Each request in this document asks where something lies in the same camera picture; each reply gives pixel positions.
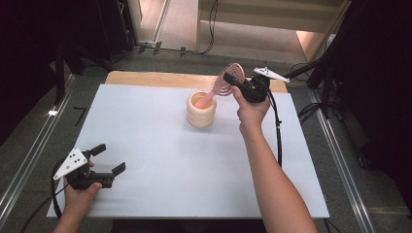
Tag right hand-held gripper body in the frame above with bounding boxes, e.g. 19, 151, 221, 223
237, 66, 291, 104

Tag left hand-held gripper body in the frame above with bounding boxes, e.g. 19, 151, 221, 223
52, 147, 116, 191

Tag pink hairbrush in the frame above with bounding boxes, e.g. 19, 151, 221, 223
193, 62, 246, 110

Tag cream ribbed cup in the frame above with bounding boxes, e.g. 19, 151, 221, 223
186, 90, 218, 128

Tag person's right hand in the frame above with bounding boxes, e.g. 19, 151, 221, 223
230, 85, 272, 134

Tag person's left hand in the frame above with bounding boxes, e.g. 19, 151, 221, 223
62, 160, 104, 219

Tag white table mat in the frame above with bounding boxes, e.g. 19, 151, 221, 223
47, 83, 330, 219

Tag beige wooden shelf unit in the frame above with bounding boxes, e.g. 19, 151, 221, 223
194, 0, 353, 64

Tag black metal stand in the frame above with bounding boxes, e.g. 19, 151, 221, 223
51, 43, 115, 105
279, 48, 346, 120

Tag black cabinet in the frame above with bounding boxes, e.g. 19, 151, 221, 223
96, 0, 139, 62

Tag metal floor rail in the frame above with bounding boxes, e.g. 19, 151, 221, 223
307, 87, 377, 233
0, 73, 81, 227

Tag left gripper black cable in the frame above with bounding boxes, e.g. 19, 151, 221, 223
19, 157, 72, 233

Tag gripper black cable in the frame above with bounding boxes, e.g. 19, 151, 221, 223
19, 157, 72, 233
266, 89, 284, 169

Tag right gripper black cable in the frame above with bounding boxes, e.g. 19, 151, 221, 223
266, 89, 284, 169

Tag hanging black cable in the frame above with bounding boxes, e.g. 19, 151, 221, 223
197, 0, 220, 56

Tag black floor cables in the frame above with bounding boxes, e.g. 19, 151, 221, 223
296, 102, 325, 125

